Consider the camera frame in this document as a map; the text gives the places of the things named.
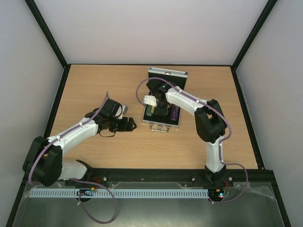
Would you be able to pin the grey slotted cable duct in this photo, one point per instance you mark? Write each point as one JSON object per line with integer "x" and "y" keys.
{"x": 121, "y": 193}

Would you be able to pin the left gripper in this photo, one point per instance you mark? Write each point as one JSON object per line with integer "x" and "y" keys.
{"x": 129, "y": 128}

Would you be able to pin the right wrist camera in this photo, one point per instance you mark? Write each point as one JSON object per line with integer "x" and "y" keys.
{"x": 150, "y": 100}

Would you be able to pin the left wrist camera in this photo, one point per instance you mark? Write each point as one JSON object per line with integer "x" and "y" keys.
{"x": 122, "y": 110}

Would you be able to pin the purple chip stack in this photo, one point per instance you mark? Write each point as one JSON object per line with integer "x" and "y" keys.
{"x": 174, "y": 116}

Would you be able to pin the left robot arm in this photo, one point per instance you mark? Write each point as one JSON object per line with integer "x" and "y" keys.
{"x": 44, "y": 162}

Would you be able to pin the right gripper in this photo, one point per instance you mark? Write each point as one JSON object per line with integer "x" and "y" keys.
{"x": 160, "y": 110}

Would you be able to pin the green chip stack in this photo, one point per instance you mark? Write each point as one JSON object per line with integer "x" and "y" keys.
{"x": 149, "y": 110}

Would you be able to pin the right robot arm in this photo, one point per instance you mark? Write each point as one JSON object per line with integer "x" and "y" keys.
{"x": 167, "y": 99}

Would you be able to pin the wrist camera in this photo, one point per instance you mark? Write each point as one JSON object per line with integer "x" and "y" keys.
{"x": 150, "y": 100}
{"x": 122, "y": 110}

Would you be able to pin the black frame rail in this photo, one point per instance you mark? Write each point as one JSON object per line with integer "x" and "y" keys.
{"x": 108, "y": 177}

